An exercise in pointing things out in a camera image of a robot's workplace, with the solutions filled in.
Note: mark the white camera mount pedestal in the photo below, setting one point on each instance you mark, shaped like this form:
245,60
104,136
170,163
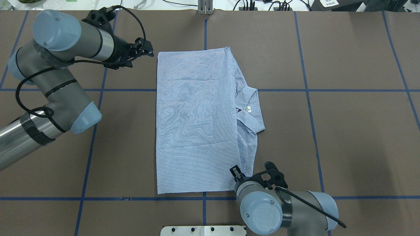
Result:
235,230

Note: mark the aluminium frame post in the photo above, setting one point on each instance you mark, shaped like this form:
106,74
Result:
205,7

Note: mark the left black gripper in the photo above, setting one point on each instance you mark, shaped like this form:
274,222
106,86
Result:
121,49

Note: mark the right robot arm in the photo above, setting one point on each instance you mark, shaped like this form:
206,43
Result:
266,205

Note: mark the green cloth pouch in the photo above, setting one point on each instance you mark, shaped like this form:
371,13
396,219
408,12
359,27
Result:
28,1

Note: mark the light blue striped shirt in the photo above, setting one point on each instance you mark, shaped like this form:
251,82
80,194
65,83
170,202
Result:
207,121

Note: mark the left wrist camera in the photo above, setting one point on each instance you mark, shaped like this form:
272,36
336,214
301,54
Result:
101,18

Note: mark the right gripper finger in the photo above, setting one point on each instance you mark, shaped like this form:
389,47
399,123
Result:
237,174

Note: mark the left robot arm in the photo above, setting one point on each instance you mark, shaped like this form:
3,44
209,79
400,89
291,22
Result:
52,99

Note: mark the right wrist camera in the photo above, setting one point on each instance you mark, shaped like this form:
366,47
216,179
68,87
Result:
270,177

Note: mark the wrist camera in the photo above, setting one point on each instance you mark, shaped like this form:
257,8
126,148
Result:
270,177
101,18

